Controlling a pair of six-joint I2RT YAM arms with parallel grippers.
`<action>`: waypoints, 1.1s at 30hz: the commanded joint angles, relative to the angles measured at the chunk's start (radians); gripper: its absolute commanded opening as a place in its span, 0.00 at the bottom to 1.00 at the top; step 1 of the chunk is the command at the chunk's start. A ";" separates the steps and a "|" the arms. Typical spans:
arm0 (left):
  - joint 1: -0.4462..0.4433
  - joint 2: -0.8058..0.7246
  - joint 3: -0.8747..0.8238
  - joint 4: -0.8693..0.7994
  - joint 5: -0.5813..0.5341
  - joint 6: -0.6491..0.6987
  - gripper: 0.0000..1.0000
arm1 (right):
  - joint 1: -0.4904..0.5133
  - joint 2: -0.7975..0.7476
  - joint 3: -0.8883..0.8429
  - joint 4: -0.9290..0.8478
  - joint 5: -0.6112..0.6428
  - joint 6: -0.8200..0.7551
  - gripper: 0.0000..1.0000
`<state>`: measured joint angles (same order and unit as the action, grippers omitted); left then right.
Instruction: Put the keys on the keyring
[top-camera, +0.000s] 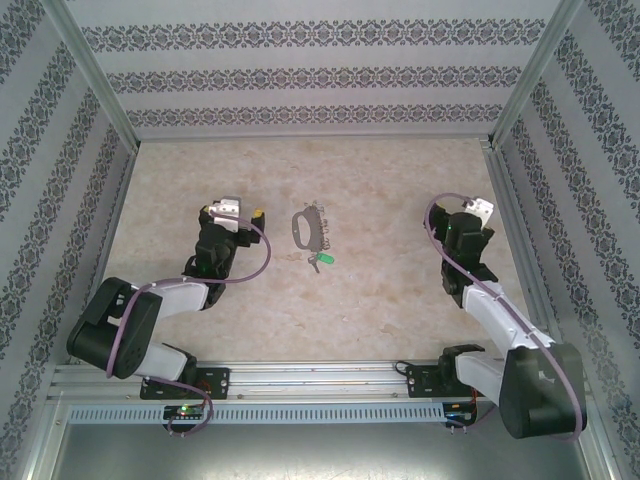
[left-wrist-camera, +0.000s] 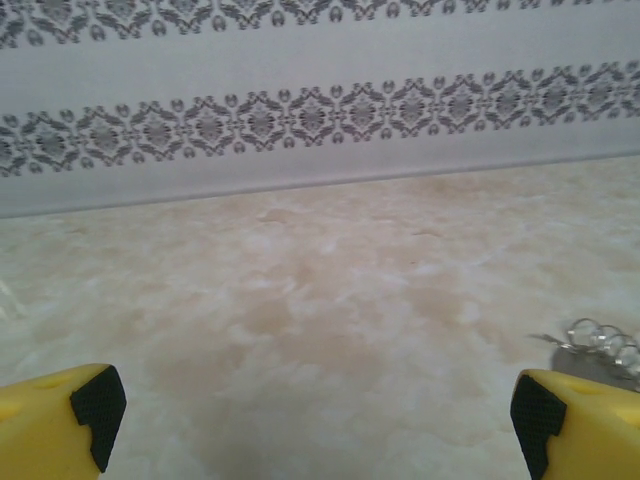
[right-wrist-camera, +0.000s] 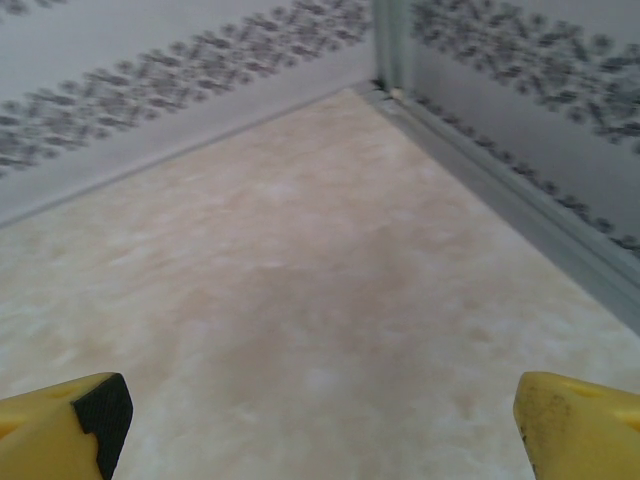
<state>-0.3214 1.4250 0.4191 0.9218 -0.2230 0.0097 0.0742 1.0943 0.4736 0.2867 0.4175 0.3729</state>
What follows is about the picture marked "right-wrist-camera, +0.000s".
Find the aluminium side floor rail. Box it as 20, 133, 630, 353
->
349, 87, 640, 334

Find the thin aluminium wall base strip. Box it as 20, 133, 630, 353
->
0, 79, 376, 231

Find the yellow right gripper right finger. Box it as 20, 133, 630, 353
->
514, 370, 640, 480

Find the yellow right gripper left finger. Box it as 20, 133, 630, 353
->
0, 372, 135, 480

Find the aluminium frame post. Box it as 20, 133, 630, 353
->
372, 0, 416, 101

